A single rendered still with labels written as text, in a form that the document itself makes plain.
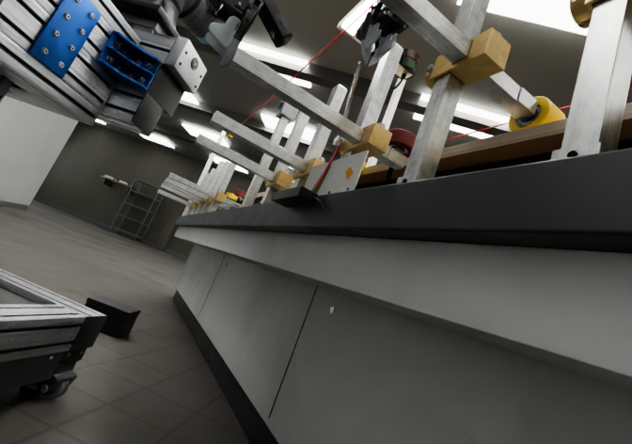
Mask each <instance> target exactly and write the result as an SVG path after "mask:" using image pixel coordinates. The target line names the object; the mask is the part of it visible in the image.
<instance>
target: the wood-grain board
mask: <svg viewBox="0 0 632 444"><path fill-rule="evenodd" d="M567 120H568V119H560V120H556V121H552V122H548V123H545V124H541V125H537V126H533V127H529V128H525V129H521V130H517V131H513V132H509V133H506V134H502V135H494V136H490V137H486V138H483V139H479V140H475V141H471V142H467V143H463V144H459V145H455V146H451V147H447V148H444V149H443V151H442V154H441V157H440V160H439V163H438V167H437V170H436V172H437V171H443V170H449V169H455V168H459V167H470V166H475V165H481V164H487V163H493V162H497V161H503V160H509V159H514V158H520V157H526V156H532V155H537V154H542V153H548V152H552V151H555V150H560V149H561V144H562V141H563V136H564V132H565V128H566V123H567ZM630 138H632V103H627V104H626V105H625V110H624V118H623V123H622V129H621V133H620V138H619V141H620V140H625V139H630ZM408 160H409V158H406V161H405V164H404V167H403V168H401V169H396V170H393V173H392V176H391V180H393V179H398V178H399V177H403V174H404V172H405V169H406V166H407V163H408ZM387 172H388V166H386V165H385V164H383V163H382V164H378V165H374V166H366V167H365V169H364V172H363V174H362V175H360V176H359V179H358V181H357V184H356V185H360V184H366V183H371V182H381V181H387V179H386V175H387ZM264 193H265V192H261V193H258V194H257V196H256V198H255V200H254V203H255V202H260V201H261V200H262V198H263V196H264Z"/></svg>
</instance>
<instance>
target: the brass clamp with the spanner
mask: <svg viewBox="0 0 632 444"><path fill-rule="evenodd" d="M362 129H364V133H363V136H362V137H361V140H360V142H357V143H355V144H352V143H351V142H349V141H347V140H346V139H345V143H344V145H343V146H342V147H341V148H340V149H339V151H340V155H341V156H342V157H343V154H344V153H345V152H348V151H354V152H356V153H360V152H362V151H369V152H368V155H367V158H371V157H373V156H377V155H381V154H384V153H386V152H387V147H388V144H389V141H390V139H391V137H392V133H391V132H390V131H388V130H387V129H385V128H384V127H382V126H381V125H379V124H378V123H376V122H375V123H373V124H370V125H368V126H366V127H363V128H362ZM367 158H366V159H367Z"/></svg>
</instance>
